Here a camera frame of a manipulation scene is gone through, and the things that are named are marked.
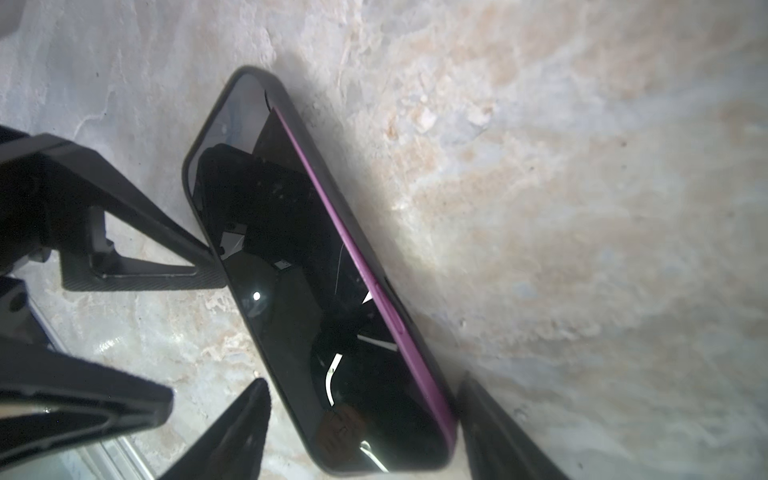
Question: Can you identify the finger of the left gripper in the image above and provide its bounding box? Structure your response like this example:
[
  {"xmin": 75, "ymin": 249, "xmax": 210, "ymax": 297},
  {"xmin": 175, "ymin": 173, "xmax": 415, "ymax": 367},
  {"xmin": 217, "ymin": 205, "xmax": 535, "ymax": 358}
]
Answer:
[
  {"xmin": 1, "ymin": 277, "xmax": 174, "ymax": 470},
  {"xmin": 1, "ymin": 127, "xmax": 226, "ymax": 292}
]

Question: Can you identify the black phone case with camera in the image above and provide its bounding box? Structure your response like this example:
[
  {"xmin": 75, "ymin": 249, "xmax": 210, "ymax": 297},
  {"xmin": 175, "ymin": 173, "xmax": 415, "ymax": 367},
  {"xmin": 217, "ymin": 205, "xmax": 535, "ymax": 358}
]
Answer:
[{"xmin": 182, "ymin": 67, "xmax": 457, "ymax": 476}]

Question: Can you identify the phone with pink edge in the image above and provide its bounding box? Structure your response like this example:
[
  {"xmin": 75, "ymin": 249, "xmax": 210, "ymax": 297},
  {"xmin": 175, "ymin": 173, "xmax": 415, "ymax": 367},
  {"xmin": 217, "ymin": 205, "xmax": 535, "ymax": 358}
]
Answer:
[{"xmin": 192, "ymin": 113, "xmax": 451, "ymax": 475}]

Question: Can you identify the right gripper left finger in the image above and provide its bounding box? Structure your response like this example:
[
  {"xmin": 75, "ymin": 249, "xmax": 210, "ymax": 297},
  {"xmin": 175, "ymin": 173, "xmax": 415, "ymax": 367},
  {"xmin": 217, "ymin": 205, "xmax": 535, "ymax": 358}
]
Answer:
[{"xmin": 162, "ymin": 378, "xmax": 271, "ymax": 479}]

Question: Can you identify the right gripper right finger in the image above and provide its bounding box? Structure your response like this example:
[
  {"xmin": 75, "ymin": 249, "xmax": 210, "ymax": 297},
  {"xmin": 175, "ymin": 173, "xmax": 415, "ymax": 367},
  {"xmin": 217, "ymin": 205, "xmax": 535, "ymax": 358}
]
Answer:
[{"xmin": 457, "ymin": 374, "xmax": 568, "ymax": 480}]

